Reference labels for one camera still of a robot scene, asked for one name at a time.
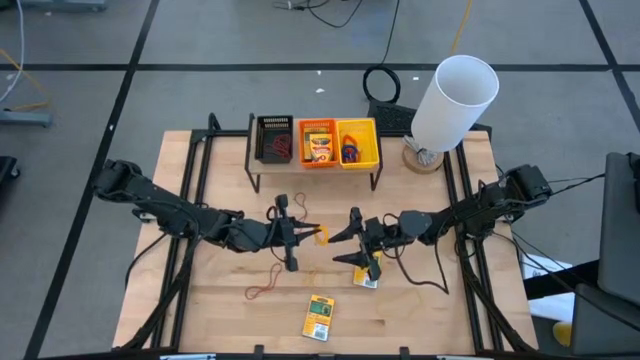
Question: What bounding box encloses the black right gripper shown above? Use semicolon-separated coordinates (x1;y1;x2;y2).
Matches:
327;206;404;282

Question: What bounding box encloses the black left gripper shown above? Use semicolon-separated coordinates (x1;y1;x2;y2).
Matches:
262;193;324;273

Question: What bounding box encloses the yellow green Crayola crayon box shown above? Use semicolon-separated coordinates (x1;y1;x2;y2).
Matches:
308;132;335;163
302;127;321;161
301;294;336;343
352;249;384;290

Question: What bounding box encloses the yellow rubber band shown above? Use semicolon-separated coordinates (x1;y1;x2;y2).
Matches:
307;269;335;297

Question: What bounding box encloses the wooden shelf with black legs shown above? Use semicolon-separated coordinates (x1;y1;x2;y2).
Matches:
243;112;385;194

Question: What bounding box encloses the orange plastic basket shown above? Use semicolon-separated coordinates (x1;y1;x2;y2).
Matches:
298;117;341;170

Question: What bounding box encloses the black plastic basket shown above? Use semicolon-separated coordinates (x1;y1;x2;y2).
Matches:
254;114;295;165

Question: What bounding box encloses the yellow plastic basket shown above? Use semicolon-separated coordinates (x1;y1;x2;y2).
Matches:
335;117;381;171

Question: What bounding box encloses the black mesh panel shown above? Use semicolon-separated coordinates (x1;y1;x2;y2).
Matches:
367;98;419;137

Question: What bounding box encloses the white shade table lamp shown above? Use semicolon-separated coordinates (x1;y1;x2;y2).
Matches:
402;53;501;175

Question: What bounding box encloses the white paper sheet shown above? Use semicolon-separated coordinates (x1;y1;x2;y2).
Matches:
521;253;576;324

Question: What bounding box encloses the black stand leg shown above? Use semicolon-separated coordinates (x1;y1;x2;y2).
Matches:
522;259;601;301

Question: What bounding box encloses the yellow round object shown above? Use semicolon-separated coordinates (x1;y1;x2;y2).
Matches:
552;320;574;348

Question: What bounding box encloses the dark grey box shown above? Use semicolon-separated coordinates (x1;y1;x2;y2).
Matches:
571;283;640;357

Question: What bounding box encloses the grey monitor back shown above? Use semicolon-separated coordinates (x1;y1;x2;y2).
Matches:
597;151;640;307

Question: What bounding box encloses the grey stand base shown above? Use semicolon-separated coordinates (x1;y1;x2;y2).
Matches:
0;109;55;129
19;0;109;12

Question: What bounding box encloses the black floor object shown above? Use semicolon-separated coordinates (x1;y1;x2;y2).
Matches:
0;155;21;182

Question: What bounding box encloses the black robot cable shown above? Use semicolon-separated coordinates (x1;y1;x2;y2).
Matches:
382;212;451;296
124;232;169;291

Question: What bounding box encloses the black aluminium table frame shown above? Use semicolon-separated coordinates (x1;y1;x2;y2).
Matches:
112;112;539;360

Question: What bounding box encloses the black coiled floor cable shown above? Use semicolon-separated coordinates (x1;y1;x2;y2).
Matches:
362;64;402;105

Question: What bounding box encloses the yellow cable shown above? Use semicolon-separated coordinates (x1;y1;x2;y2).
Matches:
0;47;54;112
448;0;474;57

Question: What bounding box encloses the white floor cable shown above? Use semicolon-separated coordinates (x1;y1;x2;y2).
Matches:
0;0;25;104

